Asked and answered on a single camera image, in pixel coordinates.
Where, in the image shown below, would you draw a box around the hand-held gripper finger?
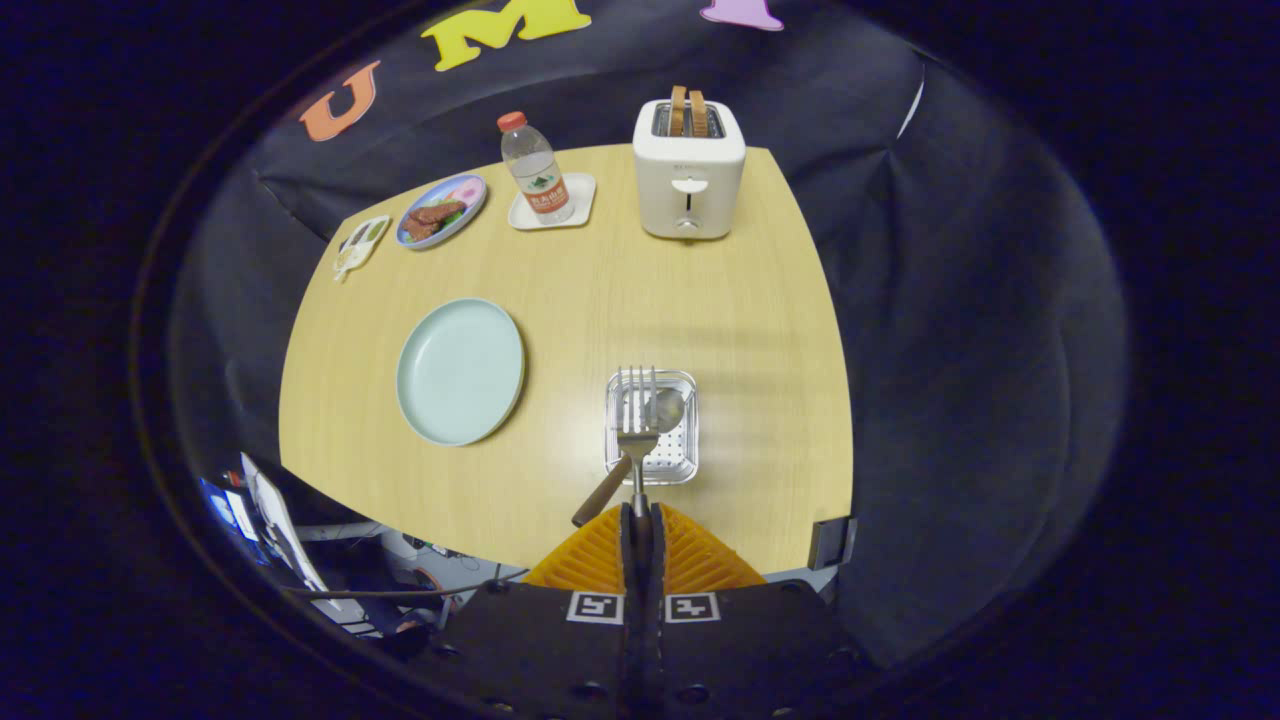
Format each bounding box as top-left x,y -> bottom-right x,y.
428,503 -> 645,720
643,503 -> 883,720

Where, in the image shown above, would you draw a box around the metal spoon with wooden handle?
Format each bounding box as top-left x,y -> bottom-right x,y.
572,388 -> 688,528

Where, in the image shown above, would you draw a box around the metal fork with wooden handle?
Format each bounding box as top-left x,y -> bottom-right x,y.
616,365 -> 661,518

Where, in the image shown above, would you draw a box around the clear plastic drain container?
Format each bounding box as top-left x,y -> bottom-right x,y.
604,368 -> 700,486

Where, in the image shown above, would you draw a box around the grey table clamp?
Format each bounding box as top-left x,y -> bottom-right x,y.
807,516 -> 859,572

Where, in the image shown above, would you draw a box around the light green plate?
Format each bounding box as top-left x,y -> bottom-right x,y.
396,297 -> 527,447

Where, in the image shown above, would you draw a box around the white flat panel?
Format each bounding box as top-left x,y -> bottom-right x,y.
240,452 -> 331,593

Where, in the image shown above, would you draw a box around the white square coaster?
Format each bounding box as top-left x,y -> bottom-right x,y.
508,172 -> 598,232

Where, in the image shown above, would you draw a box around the blue lit device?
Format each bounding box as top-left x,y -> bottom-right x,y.
198,477 -> 263,546

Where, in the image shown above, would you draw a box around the black backdrop cloth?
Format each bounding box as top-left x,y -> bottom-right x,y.
170,0 -> 1131,666

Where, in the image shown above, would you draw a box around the white toaster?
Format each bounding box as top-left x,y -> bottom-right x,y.
632,98 -> 747,241

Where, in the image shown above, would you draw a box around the brown meat slices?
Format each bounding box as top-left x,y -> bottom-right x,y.
404,200 -> 468,243

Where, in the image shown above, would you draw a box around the clear plastic water bottle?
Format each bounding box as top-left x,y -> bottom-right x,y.
497,111 -> 576,226

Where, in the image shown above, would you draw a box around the colourful patterned plate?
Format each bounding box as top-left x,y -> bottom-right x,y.
395,173 -> 489,250

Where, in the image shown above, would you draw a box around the small white divided dish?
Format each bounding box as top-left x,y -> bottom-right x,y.
332,214 -> 392,284

